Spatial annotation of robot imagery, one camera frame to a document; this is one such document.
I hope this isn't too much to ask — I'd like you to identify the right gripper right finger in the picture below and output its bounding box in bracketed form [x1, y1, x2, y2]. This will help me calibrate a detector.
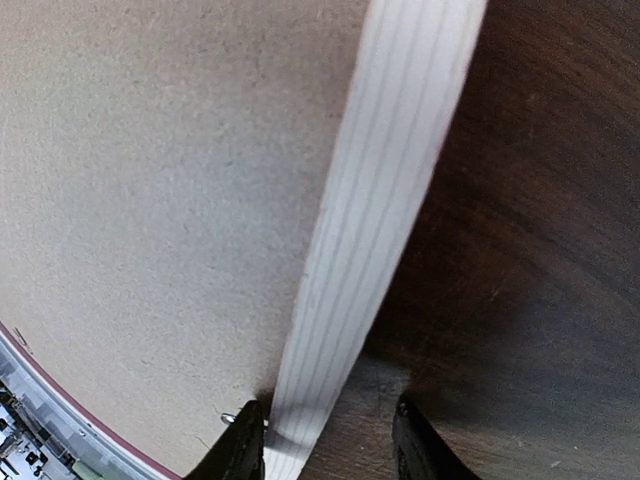
[392, 397, 480, 480]

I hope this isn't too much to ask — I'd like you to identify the metal turn clip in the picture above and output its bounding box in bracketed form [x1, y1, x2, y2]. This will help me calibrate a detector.
[220, 413, 237, 426]

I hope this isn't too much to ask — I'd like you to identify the front aluminium rail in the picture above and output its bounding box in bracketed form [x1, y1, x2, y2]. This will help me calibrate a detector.
[1, 341, 159, 479]

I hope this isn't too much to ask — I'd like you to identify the pink wooden picture frame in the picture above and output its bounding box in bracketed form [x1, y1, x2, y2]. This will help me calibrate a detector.
[1, 1, 487, 479]

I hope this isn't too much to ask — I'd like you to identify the brown backing board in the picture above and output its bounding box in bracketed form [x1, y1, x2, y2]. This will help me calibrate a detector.
[1, 1, 367, 475]

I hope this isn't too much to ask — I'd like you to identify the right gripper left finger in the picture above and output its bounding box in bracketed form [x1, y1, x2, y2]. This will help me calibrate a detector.
[185, 400, 266, 480]

